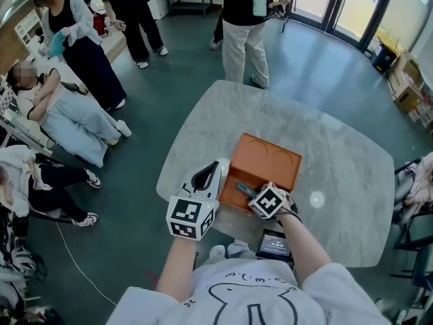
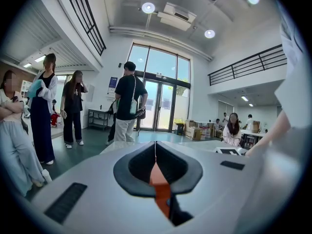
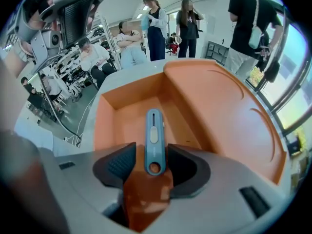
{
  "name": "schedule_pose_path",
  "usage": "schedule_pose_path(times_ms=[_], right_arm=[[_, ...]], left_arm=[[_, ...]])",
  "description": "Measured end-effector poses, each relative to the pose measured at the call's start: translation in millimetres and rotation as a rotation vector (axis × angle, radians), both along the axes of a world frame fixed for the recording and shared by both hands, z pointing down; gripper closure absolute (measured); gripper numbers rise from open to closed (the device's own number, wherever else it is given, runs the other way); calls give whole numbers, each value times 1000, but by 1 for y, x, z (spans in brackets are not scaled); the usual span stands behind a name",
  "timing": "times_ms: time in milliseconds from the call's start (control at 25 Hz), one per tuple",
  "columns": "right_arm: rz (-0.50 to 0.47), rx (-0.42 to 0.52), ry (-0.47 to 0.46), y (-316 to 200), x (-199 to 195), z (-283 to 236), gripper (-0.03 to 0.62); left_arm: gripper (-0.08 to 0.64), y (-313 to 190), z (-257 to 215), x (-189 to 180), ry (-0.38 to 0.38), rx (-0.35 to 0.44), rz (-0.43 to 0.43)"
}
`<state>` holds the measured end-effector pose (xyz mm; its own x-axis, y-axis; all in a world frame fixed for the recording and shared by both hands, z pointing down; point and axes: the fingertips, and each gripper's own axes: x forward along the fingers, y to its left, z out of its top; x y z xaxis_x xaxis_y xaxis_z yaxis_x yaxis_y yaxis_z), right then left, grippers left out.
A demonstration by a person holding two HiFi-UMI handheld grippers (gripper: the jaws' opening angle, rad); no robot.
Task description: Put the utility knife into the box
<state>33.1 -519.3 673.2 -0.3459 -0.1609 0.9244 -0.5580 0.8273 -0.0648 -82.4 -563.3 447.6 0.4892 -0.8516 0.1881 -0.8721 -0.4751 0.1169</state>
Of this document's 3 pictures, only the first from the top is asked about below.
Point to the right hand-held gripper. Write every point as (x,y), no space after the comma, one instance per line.
(269,201)

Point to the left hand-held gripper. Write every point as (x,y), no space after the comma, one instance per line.
(187,217)

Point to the grey-blue handled tool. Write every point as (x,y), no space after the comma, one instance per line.
(243,189)

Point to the orange leather box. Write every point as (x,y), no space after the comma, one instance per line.
(267,161)

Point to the person's left forearm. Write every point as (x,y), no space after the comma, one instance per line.
(176,269)

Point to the person's right forearm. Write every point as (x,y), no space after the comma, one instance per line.
(304,245)

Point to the small black screen device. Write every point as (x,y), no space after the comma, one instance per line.
(273,245)

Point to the person's light grey trousers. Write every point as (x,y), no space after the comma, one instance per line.
(241,250)

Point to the person's white left shoe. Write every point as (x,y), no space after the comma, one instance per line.
(217,250)

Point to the grey marble table black legs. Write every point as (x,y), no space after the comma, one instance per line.
(338,168)

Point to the person's white printed t-shirt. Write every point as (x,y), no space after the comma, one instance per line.
(243,300)

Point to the brown cardboard box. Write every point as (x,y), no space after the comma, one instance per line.
(404,86)

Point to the black bin yellow lid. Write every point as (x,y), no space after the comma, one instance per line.
(385,58)

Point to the teal cloth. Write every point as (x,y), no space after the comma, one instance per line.
(58,44)

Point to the white helmet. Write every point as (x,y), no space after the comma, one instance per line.
(23,261)

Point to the glass door black frame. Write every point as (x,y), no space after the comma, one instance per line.
(341,5)

